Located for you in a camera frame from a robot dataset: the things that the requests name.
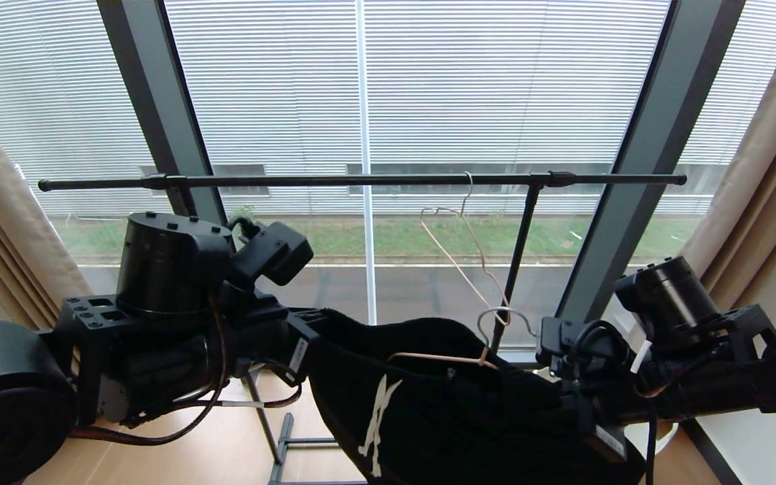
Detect black clothes rack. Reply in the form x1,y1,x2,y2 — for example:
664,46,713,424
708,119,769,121
38,172,688,485

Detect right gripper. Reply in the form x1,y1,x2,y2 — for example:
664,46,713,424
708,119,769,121
560,357,769,465

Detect window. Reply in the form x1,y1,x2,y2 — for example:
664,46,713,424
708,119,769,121
0,0,776,351

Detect black printed shorts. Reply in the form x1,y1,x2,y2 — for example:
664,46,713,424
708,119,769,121
307,310,646,485

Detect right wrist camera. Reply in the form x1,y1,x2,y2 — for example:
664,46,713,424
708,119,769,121
536,315,635,379

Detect pink clothes hanger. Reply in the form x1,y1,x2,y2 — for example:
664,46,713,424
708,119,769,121
387,306,538,373
419,172,513,327

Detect white laundry basket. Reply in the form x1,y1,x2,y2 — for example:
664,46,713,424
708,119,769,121
644,423,680,459

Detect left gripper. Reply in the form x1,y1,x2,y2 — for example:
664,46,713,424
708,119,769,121
95,296,321,428

